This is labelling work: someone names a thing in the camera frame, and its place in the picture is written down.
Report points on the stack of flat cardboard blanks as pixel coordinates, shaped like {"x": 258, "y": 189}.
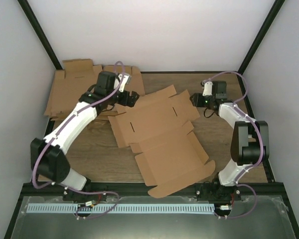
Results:
{"x": 79, "y": 74}

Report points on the grey metal base plate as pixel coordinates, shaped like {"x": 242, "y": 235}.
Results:
{"x": 263, "y": 217}

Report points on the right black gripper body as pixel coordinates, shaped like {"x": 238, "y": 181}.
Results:
{"x": 208, "y": 104}

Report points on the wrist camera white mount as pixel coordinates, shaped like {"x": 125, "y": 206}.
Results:
{"x": 207, "y": 86}
{"x": 124, "y": 80}

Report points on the black aluminium frame rail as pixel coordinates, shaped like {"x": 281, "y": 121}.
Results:
{"x": 140, "y": 189}

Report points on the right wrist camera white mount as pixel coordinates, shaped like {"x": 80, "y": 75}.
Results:
{"x": 207, "y": 86}

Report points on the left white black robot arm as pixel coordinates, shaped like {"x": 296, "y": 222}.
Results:
{"x": 48, "y": 155}

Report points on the light blue slotted cable duct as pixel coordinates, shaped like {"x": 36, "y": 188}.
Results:
{"x": 68, "y": 208}

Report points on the brown cardboard box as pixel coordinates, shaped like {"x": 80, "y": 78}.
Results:
{"x": 159, "y": 130}

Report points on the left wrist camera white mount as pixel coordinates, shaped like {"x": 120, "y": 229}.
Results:
{"x": 124, "y": 80}

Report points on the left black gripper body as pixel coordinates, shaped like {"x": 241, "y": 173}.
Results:
{"x": 122, "y": 101}

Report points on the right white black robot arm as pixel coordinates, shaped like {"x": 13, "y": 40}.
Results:
{"x": 250, "y": 139}

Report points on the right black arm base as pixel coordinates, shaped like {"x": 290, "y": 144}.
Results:
{"x": 213, "y": 192}

